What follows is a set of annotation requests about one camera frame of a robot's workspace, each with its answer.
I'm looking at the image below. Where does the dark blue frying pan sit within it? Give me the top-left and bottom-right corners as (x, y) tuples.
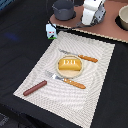
(76, 19), (98, 28)

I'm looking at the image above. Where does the light blue milk carton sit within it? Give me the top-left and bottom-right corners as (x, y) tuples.
(46, 24), (57, 39)

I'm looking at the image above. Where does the toy knife orange handle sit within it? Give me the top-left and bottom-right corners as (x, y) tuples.
(58, 49), (98, 63)

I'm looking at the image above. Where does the orange toy bread loaf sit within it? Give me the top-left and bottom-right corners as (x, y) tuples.
(58, 59), (81, 71)

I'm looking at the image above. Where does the beige bowl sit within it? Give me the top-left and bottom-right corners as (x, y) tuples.
(119, 5), (128, 30)

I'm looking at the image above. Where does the brown toy sausage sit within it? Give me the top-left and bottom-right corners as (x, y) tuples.
(23, 80), (47, 96)

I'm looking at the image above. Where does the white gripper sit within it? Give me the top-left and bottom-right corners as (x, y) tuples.
(82, 0), (106, 26)

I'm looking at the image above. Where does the beige woven placemat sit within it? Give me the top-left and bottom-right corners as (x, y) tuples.
(14, 32), (115, 128)

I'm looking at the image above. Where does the toy fork orange handle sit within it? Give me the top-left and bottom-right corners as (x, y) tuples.
(45, 70), (86, 89)

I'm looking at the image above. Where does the round wooden plate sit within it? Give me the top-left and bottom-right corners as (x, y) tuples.
(56, 55), (83, 78)

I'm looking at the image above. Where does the dark grey cooking pot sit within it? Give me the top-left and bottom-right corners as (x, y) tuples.
(52, 0), (74, 21)

